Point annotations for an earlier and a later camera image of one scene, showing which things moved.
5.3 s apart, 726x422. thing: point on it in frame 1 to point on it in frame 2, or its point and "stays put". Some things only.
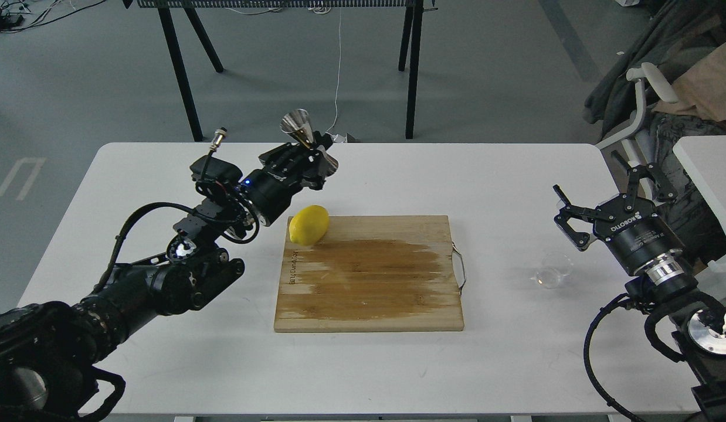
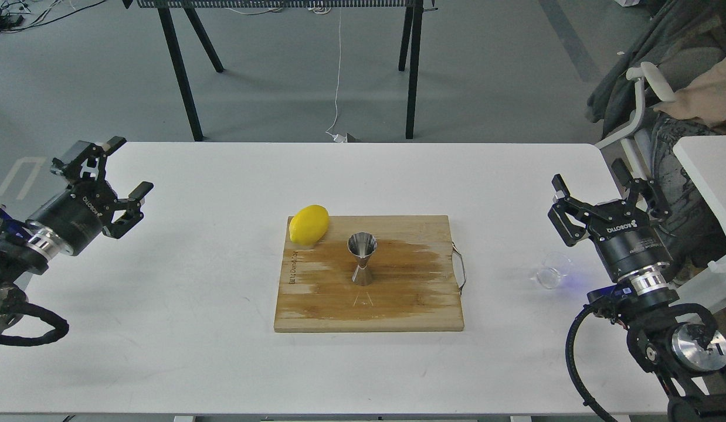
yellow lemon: [309, 225] stays put
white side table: [711, 162] stays put
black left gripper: [268, 194] to [75, 217]
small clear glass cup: [555, 266] stays put
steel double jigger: [298, 122] to [362, 244]
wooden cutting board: [372, 273] stays put
